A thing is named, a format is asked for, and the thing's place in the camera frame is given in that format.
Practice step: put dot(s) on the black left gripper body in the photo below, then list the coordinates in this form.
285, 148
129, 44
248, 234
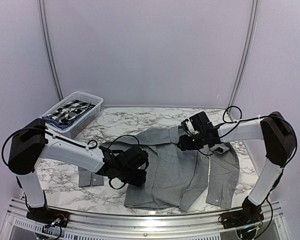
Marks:
128, 177

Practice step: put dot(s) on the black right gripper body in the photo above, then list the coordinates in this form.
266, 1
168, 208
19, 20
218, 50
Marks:
197, 144

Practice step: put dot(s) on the grey long sleeve shirt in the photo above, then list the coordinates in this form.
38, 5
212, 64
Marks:
176, 178

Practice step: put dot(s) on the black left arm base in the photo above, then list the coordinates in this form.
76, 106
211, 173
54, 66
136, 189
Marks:
47, 215

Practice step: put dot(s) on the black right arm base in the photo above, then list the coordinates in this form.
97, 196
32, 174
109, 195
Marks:
249, 214

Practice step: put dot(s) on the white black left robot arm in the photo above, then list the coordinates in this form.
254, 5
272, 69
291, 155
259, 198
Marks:
37, 141

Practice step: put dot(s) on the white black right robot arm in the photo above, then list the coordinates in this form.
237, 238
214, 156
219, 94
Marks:
272, 131

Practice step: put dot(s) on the white plastic laundry basket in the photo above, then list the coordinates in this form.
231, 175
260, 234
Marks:
82, 122

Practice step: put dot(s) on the black white plaid shirt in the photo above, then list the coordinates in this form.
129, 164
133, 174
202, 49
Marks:
71, 112

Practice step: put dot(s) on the blue patterned folded shirt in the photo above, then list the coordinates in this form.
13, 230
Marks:
56, 124

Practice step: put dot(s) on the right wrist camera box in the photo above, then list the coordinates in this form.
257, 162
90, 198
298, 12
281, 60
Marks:
200, 122

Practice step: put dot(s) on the aluminium front rail frame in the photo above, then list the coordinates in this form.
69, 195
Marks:
98, 226

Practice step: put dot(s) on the aluminium corner post right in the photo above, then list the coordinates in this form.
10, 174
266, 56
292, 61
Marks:
246, 51

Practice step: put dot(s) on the aluminium corner post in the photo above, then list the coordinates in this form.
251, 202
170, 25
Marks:
48, 48
246, 51

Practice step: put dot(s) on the aluminium corner post left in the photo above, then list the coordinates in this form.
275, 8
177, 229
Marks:
48, 48

